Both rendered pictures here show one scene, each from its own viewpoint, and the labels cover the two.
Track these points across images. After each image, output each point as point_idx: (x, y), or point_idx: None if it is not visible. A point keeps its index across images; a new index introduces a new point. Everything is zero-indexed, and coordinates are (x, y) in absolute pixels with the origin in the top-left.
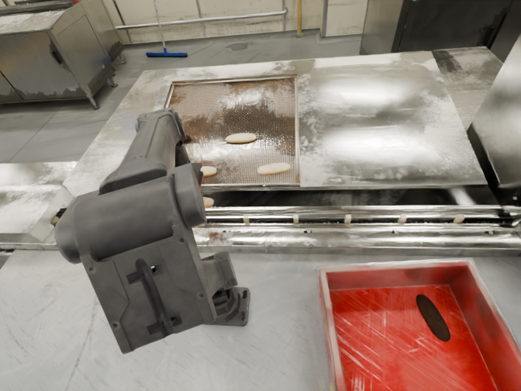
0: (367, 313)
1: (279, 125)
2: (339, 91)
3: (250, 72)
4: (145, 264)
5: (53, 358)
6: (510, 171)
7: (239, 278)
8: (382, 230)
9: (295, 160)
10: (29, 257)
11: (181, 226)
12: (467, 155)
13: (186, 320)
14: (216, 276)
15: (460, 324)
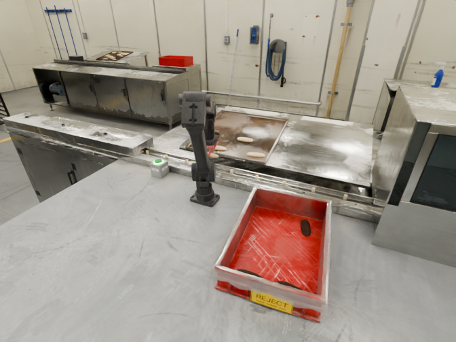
0: (273, 218)
1: (267, 138)
2: (309, 131)
3: (263, 115)
4: (193, 106)
5: (123, 194)
6: (377, 177)
7: (216, 193)
8: (298, 190)
9: (269, 153)
10: (124, 163)
11: (204, 99)
12: (366, 172)
13: (197, 121)
14: (207, 157)
15: (318, 233)
